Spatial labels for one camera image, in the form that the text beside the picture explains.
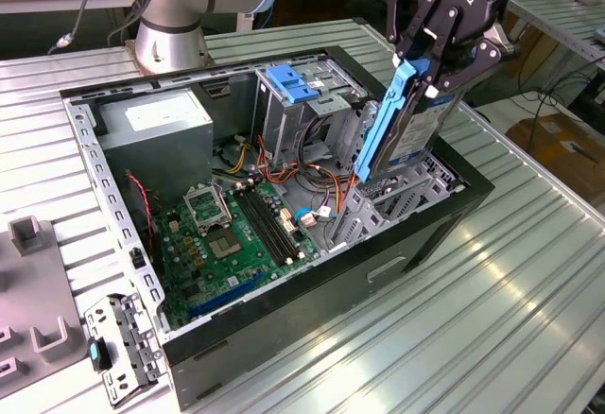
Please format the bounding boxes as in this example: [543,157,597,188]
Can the blue plastic drive latch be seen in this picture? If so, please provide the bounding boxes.
[266,64,320,106]

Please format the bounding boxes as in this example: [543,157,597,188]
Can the black latch with blue button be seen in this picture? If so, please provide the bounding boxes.
[87,336,114,372]

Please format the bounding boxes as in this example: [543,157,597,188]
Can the hinged metal card bracket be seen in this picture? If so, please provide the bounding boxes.
[82,290,167,409]

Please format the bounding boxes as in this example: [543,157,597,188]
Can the green motherboard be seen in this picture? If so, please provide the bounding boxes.
[150,180,322,333]

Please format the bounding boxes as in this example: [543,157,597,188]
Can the CPU socket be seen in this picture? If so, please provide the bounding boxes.
[205,227,247,262]

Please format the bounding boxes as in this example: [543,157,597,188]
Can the red black fan wire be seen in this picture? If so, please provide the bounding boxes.
[125,171,157,264]

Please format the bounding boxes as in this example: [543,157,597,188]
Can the black open PC case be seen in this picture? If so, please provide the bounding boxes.
[59,44,496,413]

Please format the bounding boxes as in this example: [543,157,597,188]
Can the black RAM slot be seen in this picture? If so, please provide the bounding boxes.
[233,184,292,267]
[245,178,306,260]

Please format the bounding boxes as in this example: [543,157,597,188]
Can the grey parts rack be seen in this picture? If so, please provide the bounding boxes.
[0,215,91,389]

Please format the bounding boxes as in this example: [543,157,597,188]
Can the yellow black power wires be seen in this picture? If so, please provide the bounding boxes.
[226,137,251,175]

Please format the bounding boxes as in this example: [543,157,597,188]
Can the grey Dell power supply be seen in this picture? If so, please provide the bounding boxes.
[94,87,215,207]

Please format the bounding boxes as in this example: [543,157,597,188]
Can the blue expansion slot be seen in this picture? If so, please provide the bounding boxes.
[187,271,266,320]

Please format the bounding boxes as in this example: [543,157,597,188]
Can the metal socket cover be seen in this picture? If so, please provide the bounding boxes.
[182,181,233,236]

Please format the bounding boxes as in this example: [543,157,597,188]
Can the red orange wire bundle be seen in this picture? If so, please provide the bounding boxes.
[254,134,303,183]

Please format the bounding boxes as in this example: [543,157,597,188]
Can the black cable with silver connector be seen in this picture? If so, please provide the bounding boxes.
[46,0,103,56]

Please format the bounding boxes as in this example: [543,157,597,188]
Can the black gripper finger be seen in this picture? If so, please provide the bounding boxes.
[385,0,441,70]
[423,4,503,99]

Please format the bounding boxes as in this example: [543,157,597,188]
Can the hard disk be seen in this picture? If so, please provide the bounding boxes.
[353,57,468,184]

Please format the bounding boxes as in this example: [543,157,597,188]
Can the orange yellow black wire bundle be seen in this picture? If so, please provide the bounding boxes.
[302,158,368,219]

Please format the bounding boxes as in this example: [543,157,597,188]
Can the grey metal disk bay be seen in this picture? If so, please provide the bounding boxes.
[325,99,469,252]

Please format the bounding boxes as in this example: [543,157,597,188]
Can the grey optical drive cage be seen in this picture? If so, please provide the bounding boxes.
[252,59,368,169]

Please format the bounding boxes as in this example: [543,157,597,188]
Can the brown cardboard floor box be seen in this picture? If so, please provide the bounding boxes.
[505,113,605,202]

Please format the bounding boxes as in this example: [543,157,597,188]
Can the metal slat side table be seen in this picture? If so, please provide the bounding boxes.
[503,0,605,96]

